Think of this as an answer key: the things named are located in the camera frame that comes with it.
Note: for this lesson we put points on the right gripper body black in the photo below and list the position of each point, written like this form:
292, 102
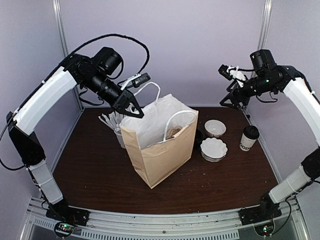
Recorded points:
245, 98

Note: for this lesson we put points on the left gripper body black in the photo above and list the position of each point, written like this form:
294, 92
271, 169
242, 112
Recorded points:
121, 101

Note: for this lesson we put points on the single white paper cup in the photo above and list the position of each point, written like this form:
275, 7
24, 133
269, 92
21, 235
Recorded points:
246, 143

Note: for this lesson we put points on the brown cardboard cup carrier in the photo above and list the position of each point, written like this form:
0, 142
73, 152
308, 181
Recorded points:
172, 132

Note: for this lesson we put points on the brown paper takeout bag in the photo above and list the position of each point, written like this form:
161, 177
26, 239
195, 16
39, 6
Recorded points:
152, 156

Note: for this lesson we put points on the black lid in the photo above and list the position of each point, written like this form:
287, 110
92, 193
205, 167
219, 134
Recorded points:
251, 132

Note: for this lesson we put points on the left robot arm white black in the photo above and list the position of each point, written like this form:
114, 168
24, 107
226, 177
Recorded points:
88, 72

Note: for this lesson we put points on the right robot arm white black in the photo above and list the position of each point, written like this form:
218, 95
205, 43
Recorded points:
271, 77

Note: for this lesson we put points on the bundle of wrapped white straws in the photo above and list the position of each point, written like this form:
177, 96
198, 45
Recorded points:
112, 120

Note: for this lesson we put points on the plain white round bowl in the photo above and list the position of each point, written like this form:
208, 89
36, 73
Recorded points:
214, 128

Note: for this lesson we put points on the white cup holding straws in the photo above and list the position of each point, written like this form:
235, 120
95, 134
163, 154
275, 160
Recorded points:
117, 132

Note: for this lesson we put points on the stack of black cup lids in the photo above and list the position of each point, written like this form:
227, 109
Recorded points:
198, 137

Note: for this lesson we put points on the white scalloped bowl black rim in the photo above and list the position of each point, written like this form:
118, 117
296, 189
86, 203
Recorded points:
213, 149

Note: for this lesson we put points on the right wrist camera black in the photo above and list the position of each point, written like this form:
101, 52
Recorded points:
262, 61

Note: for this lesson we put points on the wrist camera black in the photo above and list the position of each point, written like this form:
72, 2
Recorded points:
262, 61
107, 60

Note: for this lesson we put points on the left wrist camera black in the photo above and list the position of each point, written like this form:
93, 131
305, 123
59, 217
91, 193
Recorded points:
107, 60

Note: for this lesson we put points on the right aluminium corner post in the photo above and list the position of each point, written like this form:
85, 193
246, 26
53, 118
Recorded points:
265, 24

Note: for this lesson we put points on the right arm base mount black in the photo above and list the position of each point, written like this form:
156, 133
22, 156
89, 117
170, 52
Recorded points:
266, 210

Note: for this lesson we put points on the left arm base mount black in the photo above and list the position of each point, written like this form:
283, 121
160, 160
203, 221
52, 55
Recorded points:
63, 212

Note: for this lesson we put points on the aluminium front rail frame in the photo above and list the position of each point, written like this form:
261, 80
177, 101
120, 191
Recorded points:
217, 225

